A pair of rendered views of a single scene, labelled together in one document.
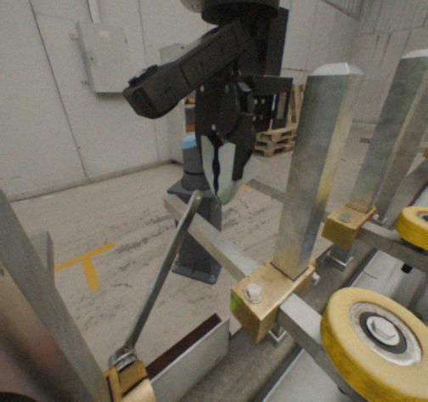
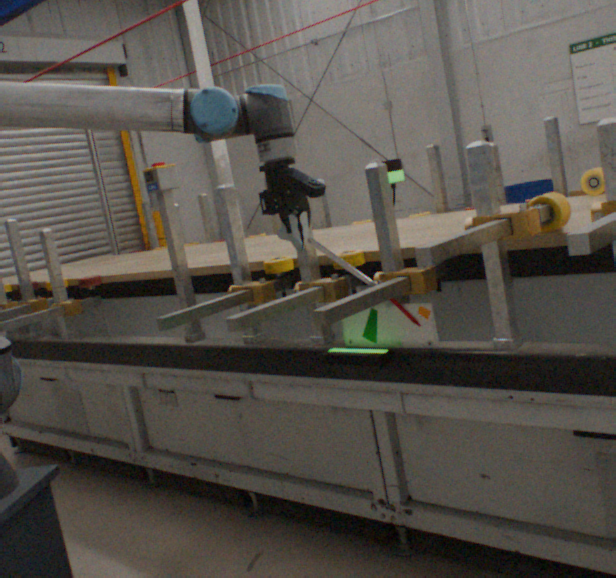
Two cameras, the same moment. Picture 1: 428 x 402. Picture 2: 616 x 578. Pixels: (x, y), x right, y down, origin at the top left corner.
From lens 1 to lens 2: 164 cm
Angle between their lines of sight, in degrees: 96
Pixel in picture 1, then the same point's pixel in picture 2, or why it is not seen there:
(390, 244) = (277, 284)
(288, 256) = (315, 267)
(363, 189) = (244, 267)
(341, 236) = (271, 291)
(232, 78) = not seen: hidden behind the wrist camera
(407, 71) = (228, 193)
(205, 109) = (290, 200)
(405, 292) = not seen: hidden behind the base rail
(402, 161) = (185, 271)
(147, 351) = not seen: outside the picture
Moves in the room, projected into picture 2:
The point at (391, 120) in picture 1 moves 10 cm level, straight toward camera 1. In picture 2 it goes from (235, 219) to (266, 214)
